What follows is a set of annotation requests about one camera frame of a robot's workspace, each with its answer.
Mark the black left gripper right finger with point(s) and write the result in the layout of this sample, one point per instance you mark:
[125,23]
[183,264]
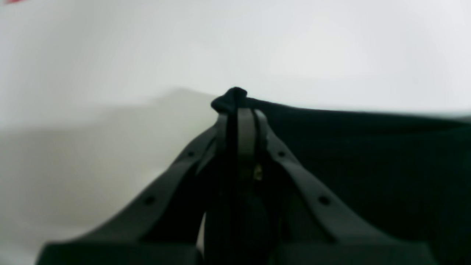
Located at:
[326,231]

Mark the black t-shirt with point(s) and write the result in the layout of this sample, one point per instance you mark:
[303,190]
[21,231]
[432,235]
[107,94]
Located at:
[409,175]

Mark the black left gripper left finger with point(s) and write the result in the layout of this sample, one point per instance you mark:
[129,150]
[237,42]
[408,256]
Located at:
[161,225]

